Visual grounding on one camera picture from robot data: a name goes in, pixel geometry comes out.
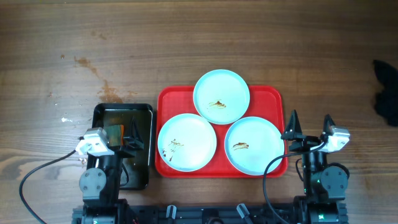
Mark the black cloth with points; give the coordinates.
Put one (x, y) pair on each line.
(386, 100)

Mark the light blue plate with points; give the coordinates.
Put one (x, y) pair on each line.
(221, 96)
(251, 144)
(187, 142)

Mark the green orange sponge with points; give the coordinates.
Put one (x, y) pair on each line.
(115, 134)

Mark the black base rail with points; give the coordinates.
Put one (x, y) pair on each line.
(257, 214)

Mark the black water tray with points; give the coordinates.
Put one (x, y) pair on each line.
(136, 175)

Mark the red plastic tray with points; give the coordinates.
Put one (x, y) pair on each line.
(265, 102)

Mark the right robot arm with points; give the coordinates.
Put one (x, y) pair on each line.
(324, 183)

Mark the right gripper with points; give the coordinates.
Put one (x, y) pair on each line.
(310, 140)

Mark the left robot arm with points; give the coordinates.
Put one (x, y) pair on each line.
(101, 182)

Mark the light blue top plate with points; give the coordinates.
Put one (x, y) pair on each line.
(221, 96)

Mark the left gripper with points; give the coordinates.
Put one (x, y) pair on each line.
(123, 150)

